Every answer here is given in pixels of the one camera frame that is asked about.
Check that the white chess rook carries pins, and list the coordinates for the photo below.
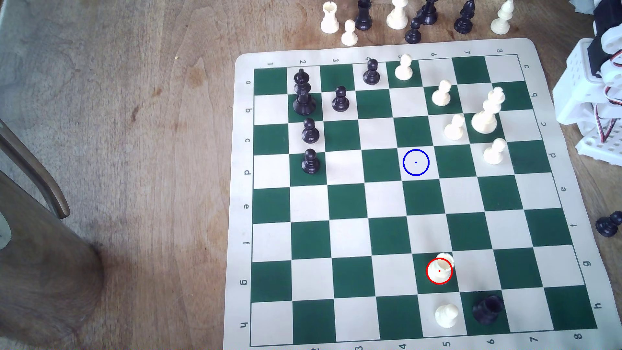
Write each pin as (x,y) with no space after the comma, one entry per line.
(330,22)
(437,277)

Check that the white chess bishop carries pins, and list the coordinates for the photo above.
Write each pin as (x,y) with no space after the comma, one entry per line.
(500,23)

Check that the black chess pawn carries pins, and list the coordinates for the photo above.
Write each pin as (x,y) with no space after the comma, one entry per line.
(340,101)
(413,34)
(607,226)
(310,164)
(372,74)
(310,132)

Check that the white chess piece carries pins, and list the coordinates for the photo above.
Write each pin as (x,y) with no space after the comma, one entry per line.
(397,18)

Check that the white chess pawn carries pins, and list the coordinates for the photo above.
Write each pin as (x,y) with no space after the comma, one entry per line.
(349,36)
(454,130)
(445,317)
(441,96)
(403,70)
(493,154)

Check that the black chess piece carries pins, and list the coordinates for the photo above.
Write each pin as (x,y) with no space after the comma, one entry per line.
(363,19)
(427,14)

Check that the black chess rook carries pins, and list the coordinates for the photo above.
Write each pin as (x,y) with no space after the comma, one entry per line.
(487,311)

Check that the white chess queen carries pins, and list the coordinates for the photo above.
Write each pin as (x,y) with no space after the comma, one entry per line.
(485,120)

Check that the black chess king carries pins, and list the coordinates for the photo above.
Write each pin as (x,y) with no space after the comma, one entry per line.
(303,99)

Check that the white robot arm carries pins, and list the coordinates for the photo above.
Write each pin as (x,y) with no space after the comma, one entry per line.
(578,82)

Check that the green and white chess mat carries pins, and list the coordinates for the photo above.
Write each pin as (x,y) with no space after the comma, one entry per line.
(379,233)

